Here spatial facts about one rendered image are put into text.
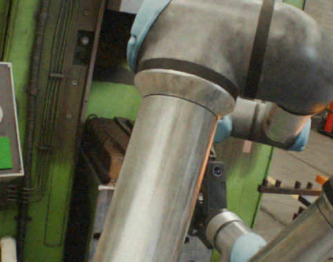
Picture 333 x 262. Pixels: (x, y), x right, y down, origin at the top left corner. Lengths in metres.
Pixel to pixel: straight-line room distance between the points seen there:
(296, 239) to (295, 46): 0.29
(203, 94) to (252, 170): 1.21
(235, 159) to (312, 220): 0.98
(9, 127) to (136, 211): 0.74
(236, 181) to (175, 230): 1.20
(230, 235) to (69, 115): 0.72
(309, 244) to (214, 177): 0.37
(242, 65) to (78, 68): 0.95
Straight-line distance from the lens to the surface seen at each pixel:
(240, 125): 0.92
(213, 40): 0.52
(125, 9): 1.29
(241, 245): 0.87
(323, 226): 0.69
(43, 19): 1.38
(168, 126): 0.50
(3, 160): 1.16
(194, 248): 1.48
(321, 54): 0.55
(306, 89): 0.55
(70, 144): 1.48
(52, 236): 1.59
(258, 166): 1.72
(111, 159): 1.36
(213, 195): 1.01
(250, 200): 1.75
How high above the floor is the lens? 1.37
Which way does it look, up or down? 12 degrees down
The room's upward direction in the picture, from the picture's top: 11 degrees clockwise
